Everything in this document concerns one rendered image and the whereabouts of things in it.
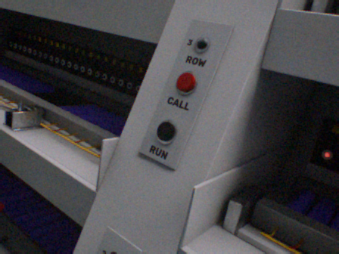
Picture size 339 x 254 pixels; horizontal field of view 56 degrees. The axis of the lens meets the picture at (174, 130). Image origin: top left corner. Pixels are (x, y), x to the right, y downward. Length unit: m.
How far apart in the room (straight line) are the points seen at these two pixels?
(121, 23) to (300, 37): 0.18
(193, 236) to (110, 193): 0.08
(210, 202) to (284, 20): 0.15
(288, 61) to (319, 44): 0.02
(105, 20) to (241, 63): 0.18
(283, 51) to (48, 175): 0.26
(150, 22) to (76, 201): 0.19
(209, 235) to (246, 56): 0.14
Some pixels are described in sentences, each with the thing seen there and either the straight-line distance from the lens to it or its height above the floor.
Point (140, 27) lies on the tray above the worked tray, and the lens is 0.34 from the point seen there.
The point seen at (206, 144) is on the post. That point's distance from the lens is 0.24.
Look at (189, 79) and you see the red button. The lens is 0.26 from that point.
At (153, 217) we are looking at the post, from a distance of 0.26.
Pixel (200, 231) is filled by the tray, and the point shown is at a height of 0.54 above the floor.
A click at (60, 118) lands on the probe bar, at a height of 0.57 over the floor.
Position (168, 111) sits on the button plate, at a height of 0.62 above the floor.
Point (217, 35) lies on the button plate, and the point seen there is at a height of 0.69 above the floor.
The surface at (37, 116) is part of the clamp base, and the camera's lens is 0.45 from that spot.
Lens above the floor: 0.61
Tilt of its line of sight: level
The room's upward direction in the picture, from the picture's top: 22 degrees clockwise
